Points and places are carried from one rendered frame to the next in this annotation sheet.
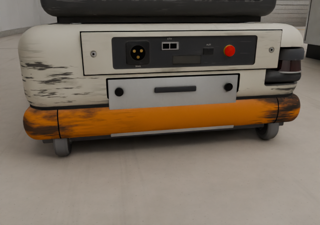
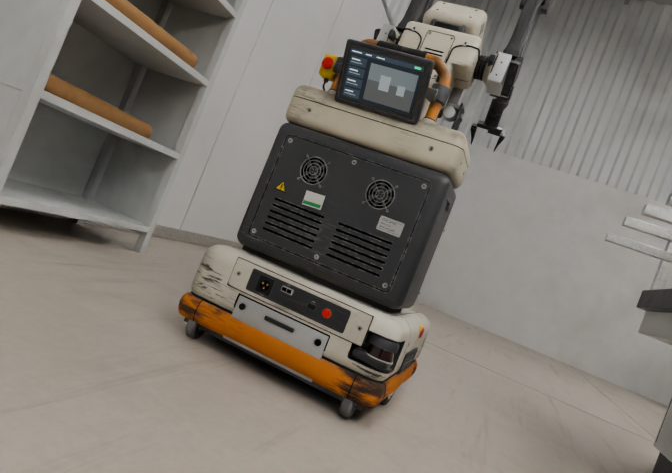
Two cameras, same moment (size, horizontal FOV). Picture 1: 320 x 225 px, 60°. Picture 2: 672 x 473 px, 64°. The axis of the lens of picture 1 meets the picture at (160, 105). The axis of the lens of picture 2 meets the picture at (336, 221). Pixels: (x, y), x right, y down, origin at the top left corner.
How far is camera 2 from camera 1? 101 cm
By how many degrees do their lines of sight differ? 35
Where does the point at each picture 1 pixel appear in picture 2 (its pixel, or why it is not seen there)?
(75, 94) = (216, 294)
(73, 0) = (254, 238)
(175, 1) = (318, 266)
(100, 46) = (244, 270)
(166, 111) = (265, 337)
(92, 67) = (234, 281)
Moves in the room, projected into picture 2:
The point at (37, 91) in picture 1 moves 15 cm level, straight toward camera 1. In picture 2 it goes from (198, 282) to (179, 285)
